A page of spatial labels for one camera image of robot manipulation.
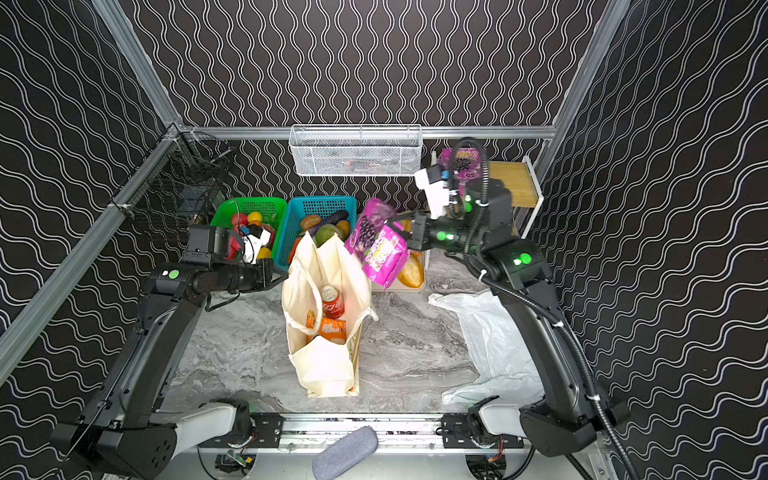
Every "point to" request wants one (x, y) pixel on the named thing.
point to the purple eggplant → (332, 218)
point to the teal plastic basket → (295, 209)
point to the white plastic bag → (496, 348)
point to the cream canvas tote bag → (327, 369)
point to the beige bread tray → (396, 285)
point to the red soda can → (333, 304)
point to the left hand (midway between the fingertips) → (292, 274)
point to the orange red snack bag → (332, 328)
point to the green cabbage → (324, 233)
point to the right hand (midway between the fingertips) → (385, 221)
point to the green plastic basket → (271, 210)
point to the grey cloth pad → (344, 452)
